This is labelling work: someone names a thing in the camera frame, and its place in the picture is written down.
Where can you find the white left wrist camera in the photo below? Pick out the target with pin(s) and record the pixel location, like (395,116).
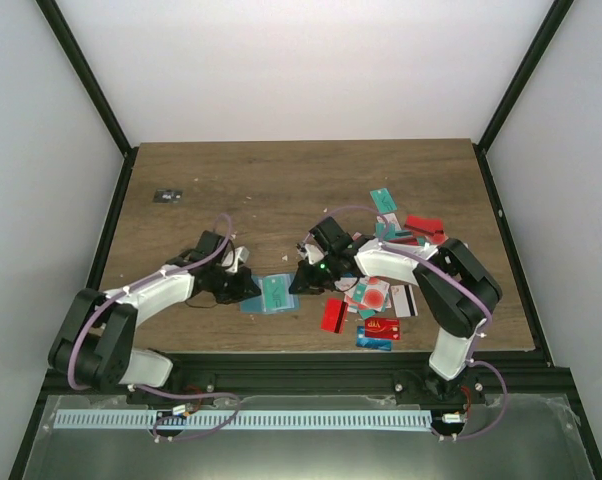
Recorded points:
(235,259)

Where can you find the red VIP card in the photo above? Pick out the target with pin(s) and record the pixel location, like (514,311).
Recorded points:
(382,328)

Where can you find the teal card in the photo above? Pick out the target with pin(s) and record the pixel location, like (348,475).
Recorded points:
(383,200)
(275,293)

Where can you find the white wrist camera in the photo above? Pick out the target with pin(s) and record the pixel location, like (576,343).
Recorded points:
(235,259)
(310,253)

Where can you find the red card far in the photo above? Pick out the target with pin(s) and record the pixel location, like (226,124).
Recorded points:
(424,226)

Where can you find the white card red circle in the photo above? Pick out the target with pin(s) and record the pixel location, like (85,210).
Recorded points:
(369,293)

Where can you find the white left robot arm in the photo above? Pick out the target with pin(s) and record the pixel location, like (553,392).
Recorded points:
(94,346)

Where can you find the teal card far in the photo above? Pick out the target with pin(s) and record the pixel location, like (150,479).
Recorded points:
(383,200)

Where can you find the black right frame post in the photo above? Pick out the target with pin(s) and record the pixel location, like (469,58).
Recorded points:
(540,43)

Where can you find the teal card front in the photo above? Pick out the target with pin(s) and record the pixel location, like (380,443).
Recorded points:
(275,293)

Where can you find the white card black stripe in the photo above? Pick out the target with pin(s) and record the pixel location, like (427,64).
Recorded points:
(403,301)

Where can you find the black frame post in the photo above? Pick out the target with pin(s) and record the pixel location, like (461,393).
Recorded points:
(540,43)
(73,52)

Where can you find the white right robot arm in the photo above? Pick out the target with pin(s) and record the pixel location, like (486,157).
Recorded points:
(459,291)

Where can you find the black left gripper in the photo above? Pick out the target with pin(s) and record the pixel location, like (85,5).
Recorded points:
(244,291)

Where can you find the black VIP card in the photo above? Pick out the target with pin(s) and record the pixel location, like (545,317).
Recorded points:
(167,196)

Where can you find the light blue slotted cable duct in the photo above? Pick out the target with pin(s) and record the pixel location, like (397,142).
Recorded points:
(385,420)

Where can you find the red card black stripe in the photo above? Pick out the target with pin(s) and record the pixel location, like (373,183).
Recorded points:
(334,315)

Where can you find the black left frame post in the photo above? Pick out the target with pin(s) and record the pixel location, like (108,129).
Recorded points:
(73,52)

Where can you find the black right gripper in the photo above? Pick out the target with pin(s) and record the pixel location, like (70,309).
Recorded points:
(308,283)

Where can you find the blue card front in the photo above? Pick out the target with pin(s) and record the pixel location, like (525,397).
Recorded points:
(365,342)

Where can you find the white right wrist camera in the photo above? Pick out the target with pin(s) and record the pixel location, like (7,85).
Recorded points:
(310,253)

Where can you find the blue card holder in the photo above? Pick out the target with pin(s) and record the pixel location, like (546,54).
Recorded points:
(256,305)

